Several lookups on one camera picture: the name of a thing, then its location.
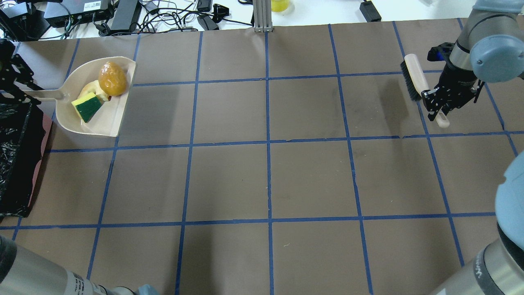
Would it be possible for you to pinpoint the black lined trash bin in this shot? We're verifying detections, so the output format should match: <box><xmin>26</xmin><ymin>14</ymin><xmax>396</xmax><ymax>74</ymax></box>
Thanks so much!
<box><xmin>0</xmin><ymin>103</ymin><xmax>49</xmax><ymax>218</ymax></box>

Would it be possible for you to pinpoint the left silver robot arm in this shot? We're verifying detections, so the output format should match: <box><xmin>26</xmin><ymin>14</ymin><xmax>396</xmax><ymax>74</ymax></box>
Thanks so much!
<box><xmin>1</xmin><ymin>39</ymin><xmax>158</xmax><ymax>295</ymax></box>

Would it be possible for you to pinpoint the yellow green sponge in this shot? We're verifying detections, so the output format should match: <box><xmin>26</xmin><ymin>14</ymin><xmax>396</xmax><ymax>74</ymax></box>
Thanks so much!
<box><xmin>71</xmin><ymin>93</ymin><xmax>103</xmax><ymax>123</ymax></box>

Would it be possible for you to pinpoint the brown potato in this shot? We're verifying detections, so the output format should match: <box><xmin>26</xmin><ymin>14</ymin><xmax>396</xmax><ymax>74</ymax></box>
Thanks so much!
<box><xmin>98</xmin><ymin>62</ymin><xmax>128</xmax><ymax>96</ymax></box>

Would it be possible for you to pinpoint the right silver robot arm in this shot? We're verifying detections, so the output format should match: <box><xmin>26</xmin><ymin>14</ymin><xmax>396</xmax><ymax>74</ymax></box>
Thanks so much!
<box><xmin>403</xmin><ymin>0</ymin><xmax>523</xmax><ymax>295</ymax></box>

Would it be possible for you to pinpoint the beige plastic dustpan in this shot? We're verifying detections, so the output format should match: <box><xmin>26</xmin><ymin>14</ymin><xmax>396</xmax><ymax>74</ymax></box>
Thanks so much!
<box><xmin>24</xmin><ymin>56</ymin><xmax>136</xmax><ymax>137</ymax></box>

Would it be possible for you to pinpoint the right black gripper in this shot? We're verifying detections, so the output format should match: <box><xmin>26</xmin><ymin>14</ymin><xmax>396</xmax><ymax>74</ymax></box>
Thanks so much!
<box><xmin>425</xmin><ymin>70</ymin><xmax>485</xmax><ymax>122</ymax></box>

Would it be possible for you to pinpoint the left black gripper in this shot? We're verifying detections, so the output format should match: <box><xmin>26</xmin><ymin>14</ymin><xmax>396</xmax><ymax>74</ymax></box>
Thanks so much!
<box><xmin>0</xmin><ymin>39</ymin><xmax>44</xmax><ymax>106</ymax></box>

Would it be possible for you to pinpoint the aluminium frame post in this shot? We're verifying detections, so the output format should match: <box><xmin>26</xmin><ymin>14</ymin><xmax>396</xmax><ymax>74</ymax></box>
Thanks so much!
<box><xmin>253</xmin><ymin>0</ymin><xmax>273</xmax><ymax>32</ymax></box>

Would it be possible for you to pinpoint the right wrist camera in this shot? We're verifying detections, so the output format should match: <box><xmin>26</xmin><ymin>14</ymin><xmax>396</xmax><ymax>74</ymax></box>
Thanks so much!
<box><xmin>427</xmin><ymin>42</ymin><xmax>454</xmax><ymax>62</ymax></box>

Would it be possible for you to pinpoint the curved pale fruit peel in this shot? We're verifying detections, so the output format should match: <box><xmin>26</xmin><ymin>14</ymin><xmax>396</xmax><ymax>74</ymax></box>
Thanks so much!
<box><xmin>77</xmin><ymin>80</ymin><xmax>112</xmax><ymax>103</ymax></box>

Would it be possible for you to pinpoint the beige hand brush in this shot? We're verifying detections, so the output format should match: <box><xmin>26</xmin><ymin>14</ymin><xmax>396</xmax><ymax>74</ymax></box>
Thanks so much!
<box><xmin>400</xmin><ymin>54</ymin><xmax>450</xmax><ymax>128</ymax></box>

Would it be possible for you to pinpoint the black power adapter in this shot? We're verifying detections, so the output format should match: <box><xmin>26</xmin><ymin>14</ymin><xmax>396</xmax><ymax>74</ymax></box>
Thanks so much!
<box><xmin>359</xmin><ymin>0</ymin><xmax>382</xmax><ymax>23</ymax></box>

